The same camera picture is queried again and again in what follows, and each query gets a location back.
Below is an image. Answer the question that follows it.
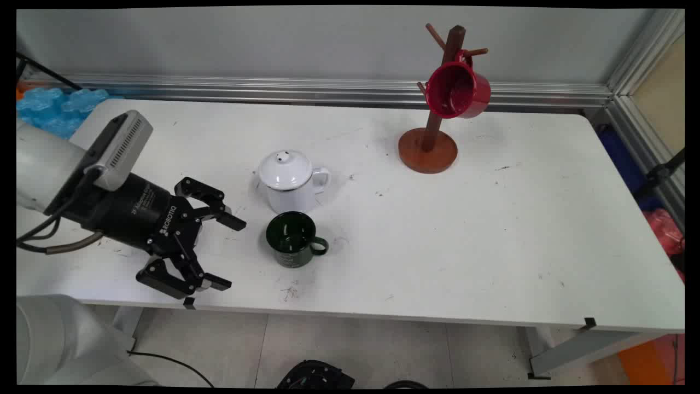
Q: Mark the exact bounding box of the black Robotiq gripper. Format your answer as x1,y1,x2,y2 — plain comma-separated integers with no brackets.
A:
81,173,247,300

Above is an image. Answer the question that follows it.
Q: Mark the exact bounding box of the red ceramic mug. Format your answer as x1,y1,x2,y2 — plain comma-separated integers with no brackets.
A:
425,49,492,120

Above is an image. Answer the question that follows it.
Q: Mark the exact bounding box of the dark green enamel mug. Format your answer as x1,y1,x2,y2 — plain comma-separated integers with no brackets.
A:
266,211,329,269

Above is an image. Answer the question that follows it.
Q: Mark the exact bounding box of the white enamel mug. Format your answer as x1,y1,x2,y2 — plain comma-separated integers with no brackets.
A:
265,166,333,215

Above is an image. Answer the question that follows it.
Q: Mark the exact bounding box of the white table leg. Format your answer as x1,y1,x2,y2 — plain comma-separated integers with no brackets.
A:
111,305,144,352

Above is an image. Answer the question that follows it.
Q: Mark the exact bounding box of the white enamel mug lid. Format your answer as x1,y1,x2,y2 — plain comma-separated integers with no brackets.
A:
258,149,313,192

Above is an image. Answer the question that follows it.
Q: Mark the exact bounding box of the blue plastic bag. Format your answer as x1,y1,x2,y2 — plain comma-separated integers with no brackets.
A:
16,88,111,139

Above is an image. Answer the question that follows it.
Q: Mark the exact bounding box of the black device on floor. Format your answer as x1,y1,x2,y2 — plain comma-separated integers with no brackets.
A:
276,360,356,390

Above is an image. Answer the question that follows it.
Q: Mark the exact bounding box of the thin black rod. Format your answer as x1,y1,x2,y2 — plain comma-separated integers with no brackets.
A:
16,52,84,91

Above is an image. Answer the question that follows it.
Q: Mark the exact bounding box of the brown wooden mug tree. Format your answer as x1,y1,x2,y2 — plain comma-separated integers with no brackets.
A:
398,23,489,175

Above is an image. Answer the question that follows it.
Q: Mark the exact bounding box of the grey slanted table leg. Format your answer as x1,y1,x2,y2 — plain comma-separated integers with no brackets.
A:
527,325,660,380

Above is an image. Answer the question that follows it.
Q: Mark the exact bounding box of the blue bin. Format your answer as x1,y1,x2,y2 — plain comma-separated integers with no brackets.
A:
598,125,663,212

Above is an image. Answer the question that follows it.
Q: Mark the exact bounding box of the black clamp stand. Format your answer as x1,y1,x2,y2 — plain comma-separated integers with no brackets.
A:
633,148,685,201

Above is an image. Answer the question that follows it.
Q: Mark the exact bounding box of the red plastic bag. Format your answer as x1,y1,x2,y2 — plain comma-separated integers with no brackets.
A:
643,208,685,282

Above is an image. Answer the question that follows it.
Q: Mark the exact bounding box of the orange floor object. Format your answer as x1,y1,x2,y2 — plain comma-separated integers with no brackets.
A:
618,334,685,385

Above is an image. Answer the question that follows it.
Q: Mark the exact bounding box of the long black cable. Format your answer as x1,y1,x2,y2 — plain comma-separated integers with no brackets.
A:
127,350,215,387

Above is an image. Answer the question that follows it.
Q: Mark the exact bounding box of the black cable with white tape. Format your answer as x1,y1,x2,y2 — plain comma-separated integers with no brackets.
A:
16,170,106,256

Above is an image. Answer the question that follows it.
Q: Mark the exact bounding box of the horizontal aluminium frame rail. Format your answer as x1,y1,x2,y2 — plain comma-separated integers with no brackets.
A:
49,74,614,110

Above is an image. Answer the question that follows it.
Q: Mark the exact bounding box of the aluminium frame corner post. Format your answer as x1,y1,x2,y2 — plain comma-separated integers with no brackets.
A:
604,8,685,233

